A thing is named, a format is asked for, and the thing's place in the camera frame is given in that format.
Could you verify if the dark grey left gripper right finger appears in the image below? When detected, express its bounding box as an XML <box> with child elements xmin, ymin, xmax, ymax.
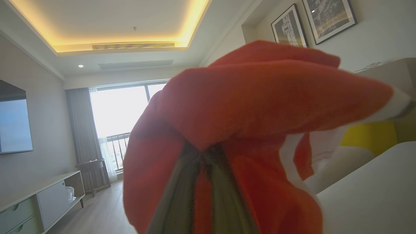
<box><xmin>203</xmin><ymin>143</ymin><xmax>260</xmax><ymax>234</ymax></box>

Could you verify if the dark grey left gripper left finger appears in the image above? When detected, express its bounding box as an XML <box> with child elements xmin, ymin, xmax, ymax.
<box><xmin>147</xmin><ymin>143</ymin><xmax>202</xmax><ymax>234</ymax></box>

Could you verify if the red garment with white trim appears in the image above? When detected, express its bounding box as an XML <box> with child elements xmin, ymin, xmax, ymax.
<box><xmin>123</xmin><ymin>40</ymin><xmax>411</xmax><ymax>234</ymax></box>

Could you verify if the large grey fabric seat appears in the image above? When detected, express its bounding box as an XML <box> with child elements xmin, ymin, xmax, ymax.
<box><xmin>316</xmin><ymin>141</ymin><xmax>416</xmax><ymax>234</ymax></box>

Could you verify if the dark metal balcony railing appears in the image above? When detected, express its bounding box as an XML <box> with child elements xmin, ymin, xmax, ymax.
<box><xmin>107</xmin><ymin>132</ymin><xmax>131</xmax><ymax>171</ymax></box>

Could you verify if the sheer white curtain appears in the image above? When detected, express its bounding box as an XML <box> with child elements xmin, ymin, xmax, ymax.
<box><xmin>97</xmin><ymin>136</ymin><xmax>118</xmax><ymax>183</ymax></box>

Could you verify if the small wooden side table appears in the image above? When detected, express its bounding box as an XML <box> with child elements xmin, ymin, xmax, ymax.
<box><xmin>75</xmin><ymin>158</ymin><xmax>111</xmax><ymax>197</ymax></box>

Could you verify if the white bag in cabinet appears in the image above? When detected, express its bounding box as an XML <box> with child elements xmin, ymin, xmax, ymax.
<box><xmin>65</xmin><ymin>186</ymin><xmax>77</xmax><ymax>205</ymax></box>

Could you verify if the large glass window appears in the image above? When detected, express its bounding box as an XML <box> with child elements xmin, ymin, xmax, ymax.
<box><xmin>89</xmin><ymin>81</ymin><xmax>168</xmax><ymax>173</ymax></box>

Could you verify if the grey curtain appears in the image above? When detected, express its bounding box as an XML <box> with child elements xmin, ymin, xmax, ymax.
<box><xmin>65</xmin><ymin>88</ymin><xmax>111</xmax><ymax>193</ymax></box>

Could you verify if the white and wood TV cabinet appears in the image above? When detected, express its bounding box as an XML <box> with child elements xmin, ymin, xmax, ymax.
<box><xmin>0</xmin><ymin>171</ymin><xmax>86</xmax><ymax>234</ymax></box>

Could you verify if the flat ceiling access panel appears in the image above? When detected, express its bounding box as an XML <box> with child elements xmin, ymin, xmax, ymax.
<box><xmin>98</xmin><ymin>60</ymin><xmax>174</xmax><ymax>70</ymax></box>

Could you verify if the yellow sofa with grey seats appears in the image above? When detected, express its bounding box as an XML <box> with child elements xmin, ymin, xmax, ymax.
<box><xmin>305</xmin><ymin>120</ymin><xmax>399</xmax><ymax>195</ymax></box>

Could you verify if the slotted ceiling air vent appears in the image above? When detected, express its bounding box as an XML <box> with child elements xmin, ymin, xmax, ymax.
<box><xmin>92</xmin><ymin>43</ymin><xmax>176</xmax><ymax>50</ymax></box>

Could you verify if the narrow black framed picture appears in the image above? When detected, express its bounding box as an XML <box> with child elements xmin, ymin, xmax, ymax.
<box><xmin>271</xmin><ymin>3</ymin><xmax>309</xmax><ymax>48</ymax></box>

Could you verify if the wide black framed picture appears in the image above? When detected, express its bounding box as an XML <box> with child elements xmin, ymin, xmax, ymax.
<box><xmin>302</xmin><ymin>0</ymin><xmax>358</xmax><ymax>45</ymax></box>

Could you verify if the beige partition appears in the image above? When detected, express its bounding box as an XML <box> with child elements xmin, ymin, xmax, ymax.
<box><xmin>356</xmin><ymin>58</ymin><xmax>416</xmax><ymax>143</ymax></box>

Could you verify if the wall-mounted television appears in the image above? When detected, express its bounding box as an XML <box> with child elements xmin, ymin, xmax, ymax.
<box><xmin>0</xmin><ymin>80</ymin><xmax>34</xmax><ymax>154</ymax></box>

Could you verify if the thin cable on partition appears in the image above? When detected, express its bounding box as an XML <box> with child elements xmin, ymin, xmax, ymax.
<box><xmin>355</xmin><ymin>62</ymin><xmax>382</xmax><ymax>74</ymax></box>

